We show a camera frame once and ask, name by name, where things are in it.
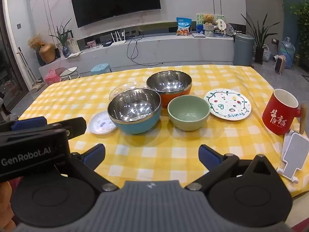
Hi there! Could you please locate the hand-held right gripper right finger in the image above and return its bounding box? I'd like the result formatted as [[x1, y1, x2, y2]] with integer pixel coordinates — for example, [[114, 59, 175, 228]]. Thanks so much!
[[184, 144, 277, 191]]

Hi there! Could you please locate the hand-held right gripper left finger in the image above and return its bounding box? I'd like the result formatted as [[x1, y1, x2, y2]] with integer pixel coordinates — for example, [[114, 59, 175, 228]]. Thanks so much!
[[55, 143, 120, 192]]

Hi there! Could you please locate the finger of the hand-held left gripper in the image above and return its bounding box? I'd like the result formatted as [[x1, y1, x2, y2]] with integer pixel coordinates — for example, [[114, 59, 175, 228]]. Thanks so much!
[[48, 117, 87, 140], [11, 116, 61, 131]]

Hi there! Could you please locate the small white plate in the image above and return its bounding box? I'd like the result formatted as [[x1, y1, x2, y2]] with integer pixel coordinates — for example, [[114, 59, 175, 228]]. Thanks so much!
[[88, 110, 118, 135]]

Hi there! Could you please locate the green ceramic bowl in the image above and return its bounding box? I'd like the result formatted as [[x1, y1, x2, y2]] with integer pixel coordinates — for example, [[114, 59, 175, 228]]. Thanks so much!
[[167, 95, 211, 131]]

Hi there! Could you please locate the blue steel bowl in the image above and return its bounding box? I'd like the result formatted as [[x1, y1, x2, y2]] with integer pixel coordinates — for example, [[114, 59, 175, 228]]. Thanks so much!
[[107, 88, 162, 135]]

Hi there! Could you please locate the white patterned plate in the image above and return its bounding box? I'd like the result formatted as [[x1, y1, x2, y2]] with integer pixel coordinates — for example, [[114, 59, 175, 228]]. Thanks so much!
[[204, 88, 252, 121]]

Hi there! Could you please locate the clear glass plate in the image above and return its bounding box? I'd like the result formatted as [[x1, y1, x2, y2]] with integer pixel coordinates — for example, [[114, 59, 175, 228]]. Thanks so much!
[[109, 81, 148, 102]]

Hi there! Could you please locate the person's left hand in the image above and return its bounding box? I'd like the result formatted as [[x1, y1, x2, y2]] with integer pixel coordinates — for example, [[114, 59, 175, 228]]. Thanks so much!
[[0, 178, 17, 226]]

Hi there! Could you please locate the pink plastic basket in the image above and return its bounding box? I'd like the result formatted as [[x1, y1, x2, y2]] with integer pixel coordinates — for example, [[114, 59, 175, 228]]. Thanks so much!
[[43, 69, 61, 85]]

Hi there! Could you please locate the broom and dustpan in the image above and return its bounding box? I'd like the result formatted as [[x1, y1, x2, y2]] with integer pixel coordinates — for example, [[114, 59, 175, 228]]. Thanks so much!
[[18, 47, 45, 93]]

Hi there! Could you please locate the yellow checkered tablecloth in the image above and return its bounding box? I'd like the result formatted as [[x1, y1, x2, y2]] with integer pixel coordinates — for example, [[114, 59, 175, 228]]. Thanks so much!
[[18, 64, 309, 199]]

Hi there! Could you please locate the white round stool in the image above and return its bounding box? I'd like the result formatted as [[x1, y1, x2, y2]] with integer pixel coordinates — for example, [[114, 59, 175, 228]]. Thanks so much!
[[55, 66, 78, 80]]

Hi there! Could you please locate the blue plastic stool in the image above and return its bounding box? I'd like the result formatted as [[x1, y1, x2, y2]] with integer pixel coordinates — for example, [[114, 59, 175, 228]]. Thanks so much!
[[90, 63, 113, 76]]

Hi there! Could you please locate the gold vase with dried flowers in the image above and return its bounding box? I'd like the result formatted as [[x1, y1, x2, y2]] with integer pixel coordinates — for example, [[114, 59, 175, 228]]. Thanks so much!
[[28, 35, 57, 64]]

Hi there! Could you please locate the red mug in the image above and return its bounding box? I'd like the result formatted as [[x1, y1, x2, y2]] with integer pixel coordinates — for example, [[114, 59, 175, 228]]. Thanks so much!
[[262, 89, 307, 136]]

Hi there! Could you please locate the plant in blue vase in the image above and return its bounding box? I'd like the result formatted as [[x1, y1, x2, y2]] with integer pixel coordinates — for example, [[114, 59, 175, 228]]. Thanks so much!
[[49, 18, 73, 58]]

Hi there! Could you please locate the white phone stand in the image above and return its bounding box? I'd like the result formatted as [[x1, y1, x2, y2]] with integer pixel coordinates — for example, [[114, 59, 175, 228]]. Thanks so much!
[[276, 129, 309, 183]]

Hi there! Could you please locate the white router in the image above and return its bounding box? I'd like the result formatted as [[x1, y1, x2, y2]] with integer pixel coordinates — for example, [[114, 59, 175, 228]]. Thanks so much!
[[110, 30, 126, 46]]

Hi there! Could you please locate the grey trash can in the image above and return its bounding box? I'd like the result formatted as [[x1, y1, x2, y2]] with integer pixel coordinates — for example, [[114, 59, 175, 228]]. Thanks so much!
[[233, 33, 255, 66]]

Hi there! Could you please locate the potted plant in black pot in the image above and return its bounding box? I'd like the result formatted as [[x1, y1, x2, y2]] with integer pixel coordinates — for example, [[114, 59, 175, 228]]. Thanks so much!
[[241, 13, 275, 65]]

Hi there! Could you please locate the small beige heater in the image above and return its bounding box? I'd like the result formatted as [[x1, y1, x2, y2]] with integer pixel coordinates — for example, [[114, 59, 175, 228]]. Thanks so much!
[[275, 55, 287, 74]]

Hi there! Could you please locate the white television cabinet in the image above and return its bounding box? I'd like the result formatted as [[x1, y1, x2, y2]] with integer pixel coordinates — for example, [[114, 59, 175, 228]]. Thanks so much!
[[39, 33, 236, 78]]

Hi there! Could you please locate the white woven basket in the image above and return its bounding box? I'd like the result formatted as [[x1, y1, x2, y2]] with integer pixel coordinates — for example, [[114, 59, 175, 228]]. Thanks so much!
[[262, 45, 271, 62]]

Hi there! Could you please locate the white round fan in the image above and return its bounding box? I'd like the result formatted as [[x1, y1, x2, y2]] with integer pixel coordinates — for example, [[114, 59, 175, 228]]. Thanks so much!
[[216, 18, 228, 33]]

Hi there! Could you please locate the blue water jug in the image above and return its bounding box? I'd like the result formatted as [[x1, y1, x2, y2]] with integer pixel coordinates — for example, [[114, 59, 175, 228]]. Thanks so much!
[[278, 37, 295, 69]]

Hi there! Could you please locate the blue snack bag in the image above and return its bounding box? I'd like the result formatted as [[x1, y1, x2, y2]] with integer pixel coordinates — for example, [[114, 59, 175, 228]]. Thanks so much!
[[176, 17, 193, 36]]

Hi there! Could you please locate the green printed card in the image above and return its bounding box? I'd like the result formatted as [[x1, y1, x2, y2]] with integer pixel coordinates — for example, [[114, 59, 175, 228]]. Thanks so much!
[[196, 13, 225, 33]]

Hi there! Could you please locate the brown teddy bear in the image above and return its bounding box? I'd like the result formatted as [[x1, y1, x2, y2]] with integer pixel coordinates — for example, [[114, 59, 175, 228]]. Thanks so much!
[[202, 14, 217, 26]]

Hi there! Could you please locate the green ivy plant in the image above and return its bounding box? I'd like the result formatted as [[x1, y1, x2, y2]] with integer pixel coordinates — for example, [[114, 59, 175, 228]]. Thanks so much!
[[289, 1, 309, 66]]

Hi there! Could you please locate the black cable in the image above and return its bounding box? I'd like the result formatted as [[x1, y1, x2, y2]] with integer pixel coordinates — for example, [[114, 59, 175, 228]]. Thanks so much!
[[126, 37, 146, 65]]

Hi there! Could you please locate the black wall television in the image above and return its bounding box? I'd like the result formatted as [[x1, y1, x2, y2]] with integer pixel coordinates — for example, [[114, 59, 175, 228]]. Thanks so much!
[[69, 0, 162, 28]]

